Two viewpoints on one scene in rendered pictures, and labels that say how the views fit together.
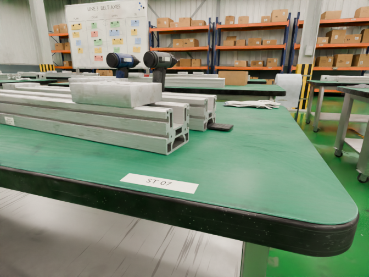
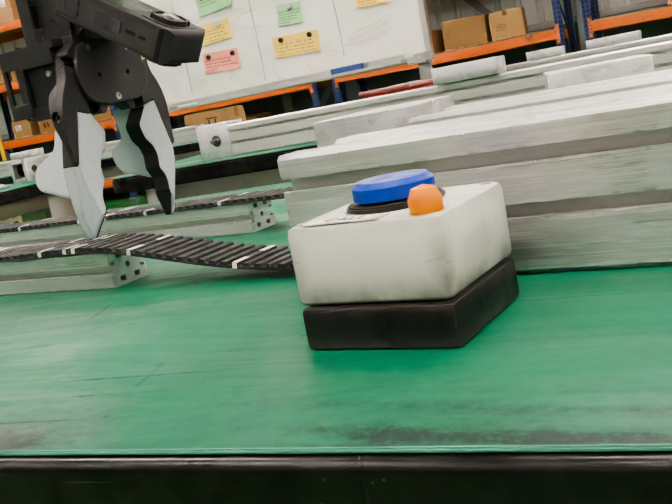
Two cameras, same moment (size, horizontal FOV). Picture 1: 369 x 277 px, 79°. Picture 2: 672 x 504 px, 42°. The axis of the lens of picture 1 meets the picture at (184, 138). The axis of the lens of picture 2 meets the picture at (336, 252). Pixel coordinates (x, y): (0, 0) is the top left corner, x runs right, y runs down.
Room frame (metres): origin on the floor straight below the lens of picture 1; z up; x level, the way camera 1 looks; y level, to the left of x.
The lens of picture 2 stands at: (0.19, 0.66, 0.90)
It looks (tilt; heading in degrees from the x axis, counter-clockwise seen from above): 10 degrees down; 7
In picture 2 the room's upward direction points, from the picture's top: 11 degrees counter-clockwise
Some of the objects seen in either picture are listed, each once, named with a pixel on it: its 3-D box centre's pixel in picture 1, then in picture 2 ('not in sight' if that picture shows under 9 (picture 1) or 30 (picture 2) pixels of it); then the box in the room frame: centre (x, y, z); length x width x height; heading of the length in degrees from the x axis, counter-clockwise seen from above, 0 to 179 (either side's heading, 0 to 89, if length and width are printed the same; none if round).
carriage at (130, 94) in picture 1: (118, 98); not in sight; (0.50, 0.15, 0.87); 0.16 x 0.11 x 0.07; 64
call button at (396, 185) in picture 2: not in sight; (394, 195); (0.61, 0.68, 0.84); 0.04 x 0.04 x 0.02
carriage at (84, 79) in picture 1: (99, 88); not in sight; (0.78, 0.29, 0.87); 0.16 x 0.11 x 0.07; 64
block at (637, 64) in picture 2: not in sight; (601, 110); (1.11, 0.48, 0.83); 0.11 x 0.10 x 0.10; 174
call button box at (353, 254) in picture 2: not in sight; (414, 256); (0.62, 0.68, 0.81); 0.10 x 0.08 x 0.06; 154
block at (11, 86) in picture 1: (20, 94); (388, 164); (0.96, 0.70, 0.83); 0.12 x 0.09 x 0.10; 154
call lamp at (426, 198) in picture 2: not in sight; (424, 197); (0.57, 0.67, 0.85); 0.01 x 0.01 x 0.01
